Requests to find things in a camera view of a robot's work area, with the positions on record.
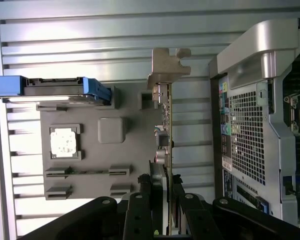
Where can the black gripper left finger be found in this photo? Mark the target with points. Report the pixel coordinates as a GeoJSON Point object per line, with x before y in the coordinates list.
{"type": "Point", "coordinates": [137, 217]}

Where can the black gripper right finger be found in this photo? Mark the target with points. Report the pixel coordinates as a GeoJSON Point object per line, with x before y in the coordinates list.
{"type": "Point", "coordinates": [195, 217]}

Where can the green RAM stick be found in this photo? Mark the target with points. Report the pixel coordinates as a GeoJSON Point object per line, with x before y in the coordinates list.
{"type": "Point", "coordinates": [90, 172]}

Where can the grey plastic parts rack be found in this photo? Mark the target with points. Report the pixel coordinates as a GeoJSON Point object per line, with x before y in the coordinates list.
{"type": "Point", "coordinates": [95, 160]}

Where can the open black PC case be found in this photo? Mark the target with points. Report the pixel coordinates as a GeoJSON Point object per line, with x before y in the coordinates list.
{"type": "Point", "coordinates": [247, 140]}

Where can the silver CPU chip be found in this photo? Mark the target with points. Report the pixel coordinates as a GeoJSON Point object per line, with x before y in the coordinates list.
{"type": "Point", "coordinates": [63, 141]}

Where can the hard disk with blue caddy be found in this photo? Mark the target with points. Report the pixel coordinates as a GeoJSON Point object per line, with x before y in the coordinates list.
{"type": "Point", "coordinates": [52, 83]}

